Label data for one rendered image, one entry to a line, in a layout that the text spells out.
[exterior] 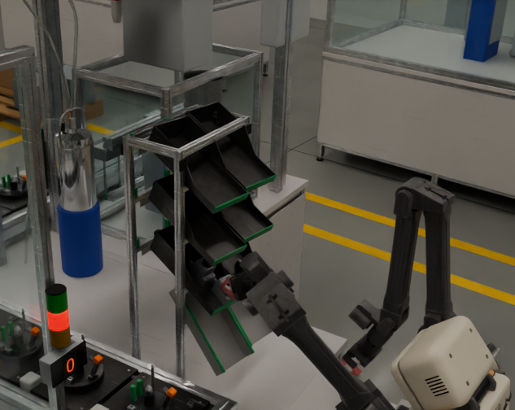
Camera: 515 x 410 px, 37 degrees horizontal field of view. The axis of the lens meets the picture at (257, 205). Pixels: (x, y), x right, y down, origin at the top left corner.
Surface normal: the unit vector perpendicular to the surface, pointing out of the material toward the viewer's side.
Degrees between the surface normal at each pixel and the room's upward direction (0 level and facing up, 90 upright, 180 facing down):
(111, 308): 0
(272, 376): 0
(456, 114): 90
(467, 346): 48
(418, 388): 90
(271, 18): 90
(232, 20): 90
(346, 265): 0
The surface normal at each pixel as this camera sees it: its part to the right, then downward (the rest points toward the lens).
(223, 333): 0.56, -0.41
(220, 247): 0.35, -0.69
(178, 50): -0.51, 0.36
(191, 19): 0.86, 0.25
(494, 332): 0.04, -0.90
